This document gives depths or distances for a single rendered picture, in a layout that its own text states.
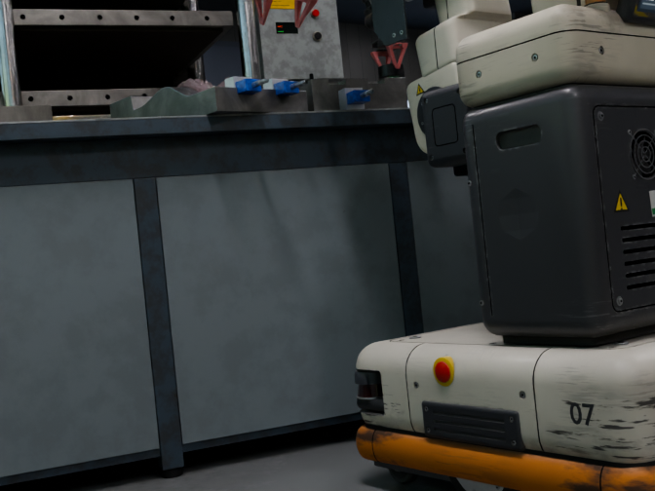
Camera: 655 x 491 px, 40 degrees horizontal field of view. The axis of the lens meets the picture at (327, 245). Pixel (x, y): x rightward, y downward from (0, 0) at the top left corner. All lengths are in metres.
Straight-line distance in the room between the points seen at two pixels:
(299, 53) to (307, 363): 1.37
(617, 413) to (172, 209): 1.11
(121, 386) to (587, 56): 1.19
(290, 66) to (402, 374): 1.71
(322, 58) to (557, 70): 1.86
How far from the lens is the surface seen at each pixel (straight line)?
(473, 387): 1.54
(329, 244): 2.17
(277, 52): 3.16
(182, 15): 3.03
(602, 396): 1.37
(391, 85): 2.31
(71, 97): 2.92
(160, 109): 2.22
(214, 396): 2.08
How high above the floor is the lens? 0.47
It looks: level
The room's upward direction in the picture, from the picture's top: 6 degrees counter-clockwise
